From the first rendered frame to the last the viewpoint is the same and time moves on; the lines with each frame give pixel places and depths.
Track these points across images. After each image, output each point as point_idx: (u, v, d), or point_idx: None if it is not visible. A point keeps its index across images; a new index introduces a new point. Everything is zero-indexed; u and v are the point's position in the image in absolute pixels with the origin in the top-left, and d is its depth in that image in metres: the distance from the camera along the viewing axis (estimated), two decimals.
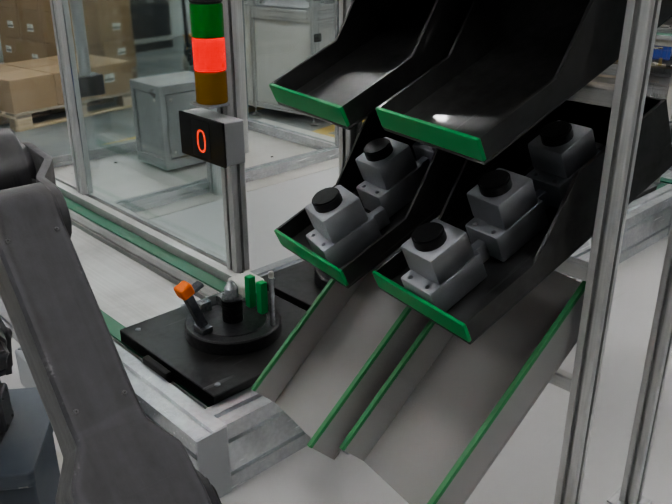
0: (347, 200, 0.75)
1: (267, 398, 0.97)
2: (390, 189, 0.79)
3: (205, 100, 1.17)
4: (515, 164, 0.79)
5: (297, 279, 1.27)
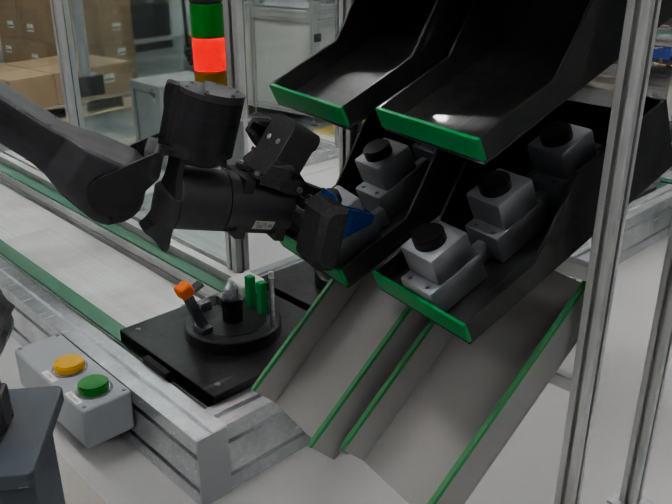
0: (347, 200, 0.75)
1: (267, 398, 0.97)
2: (390, 189, 0.79)
3: None
4: (515, 164, 0.79)
5: (297, 279, 1.27)
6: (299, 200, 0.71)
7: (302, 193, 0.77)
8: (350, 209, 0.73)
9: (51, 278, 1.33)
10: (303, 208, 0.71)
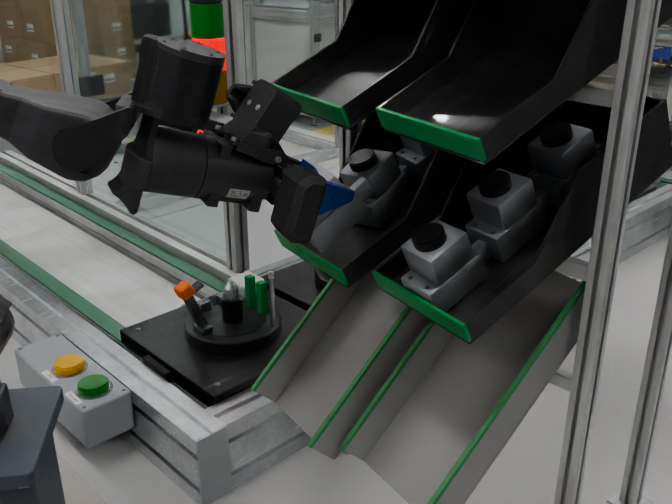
0: None
1: (267, 398, 0.97)
2: (380, 197, 0.79)
3: None
4: (515, 164, 0.79)
5: (297, 279, 1.27)
6: (277, 170, 0.68)
7: (282, 166, 0.74)
8: (330, 183, 0.70)
9: (51, 278, 1.33)
10: (280, 179, 0.68)
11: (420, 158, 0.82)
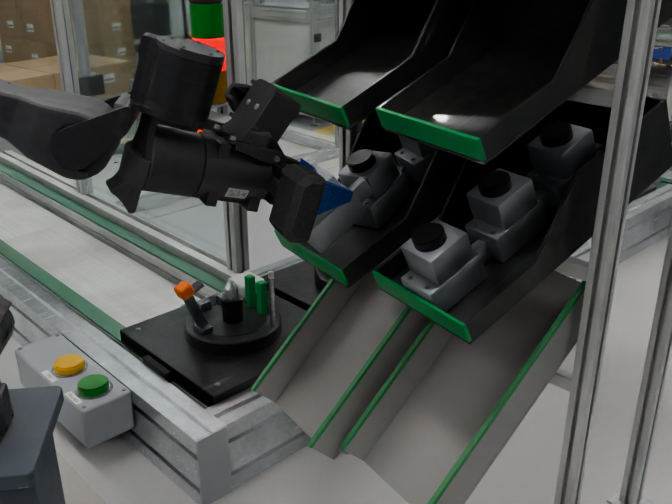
0: None
1: (267, 398, 0.97)
2: (379, 198, 0.79)
3: None
4: (515, 164, 0.79)
5: (297, 279, 1.27)
6: (276, 170, 0.68)
7: (280, 166, 0.74)
8: (328, 183, 0.70)
9: (51, 278, 1.33)
10: (279, 178, 0.68)
11: (418, 159, 0.82)
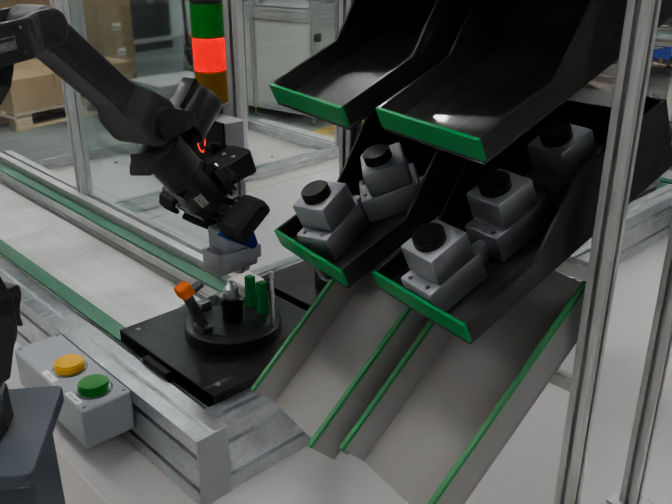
0: None
1: (267, 398, 0.97)
2: (335, 230, 0.77)
3: None
4: (515, 164, 0.79)
5: (297, 279, 1.27)
6: (227, 200, 1.00)
7: None
8: None
9: (51, 278, 1.33)
10: (229, 205, 0.99)
11: (368, 197, 0.80)
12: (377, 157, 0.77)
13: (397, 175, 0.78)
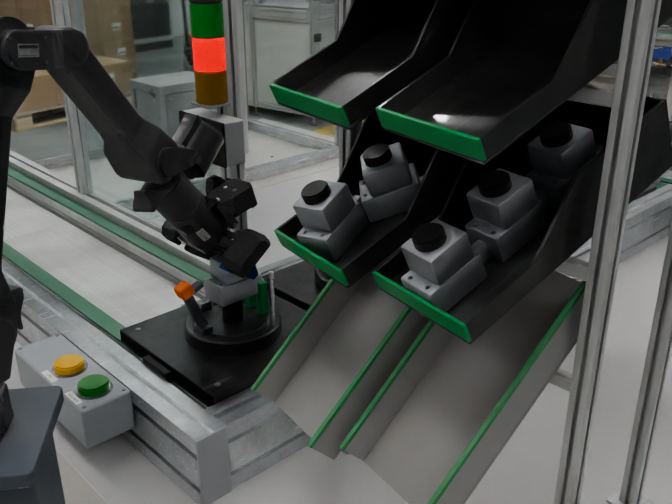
0: None
1: (267, 398, 0.97)
2: (335, 230, 0.77)
3: (205, 100, 1.17)
4: (515, 164, 0.79)
5: (297, 279, 1.27)
6: (228, 233, 1.02)
7: None
8: None
9: (51, 278, 1.33)
10: (230, 238, 1.01)
11: (368, 197, 0.80)
12: (377, 157, 0.77)
13: (397, 175, 0.78)
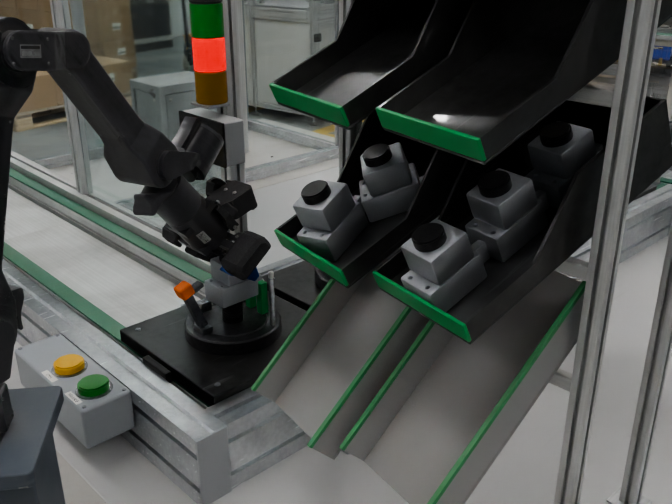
0: None
1: (267, 398, 0.97)
2: (335, 230, 0.77)
3: (205, 100, 1.17)
4: (515, 164, 0.79)
5: (297, 279, 1.27)
6: (229, 235, 1.02)
7: None
8: None
9: (51, 278, 1.33)
10: (231, 240, 1.01)
11: (368, 197, 0.80)
12: (377, 157, 0.77)
13: (397, 175, 0.78)
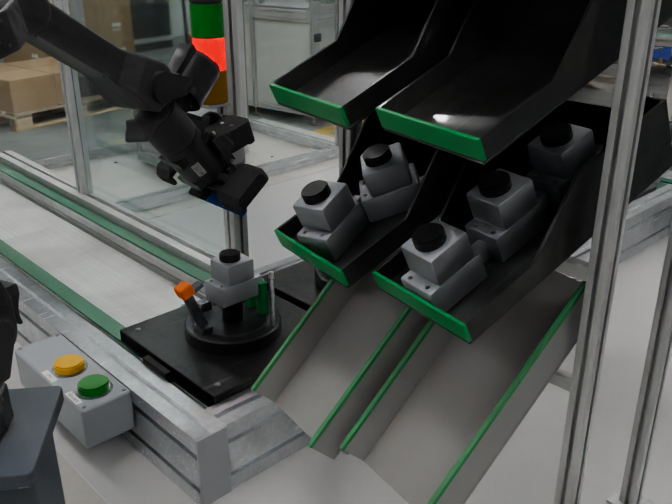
0: (244, 258, 1.06)
1: (267, 398, 0.97)
2: (335, 230, 0.77)
3: (205, 100, 1.17)
4: (515, 164, 0.79)
5: (297, 279, 1.27)
6: None
7: None
8: None
9: (51, 278, 1.33)
10: (217, 171, 0.99)
11: (368, 197, 0.80)
12: (377, 157, 0.77)
13: (397, 175, 0.78)
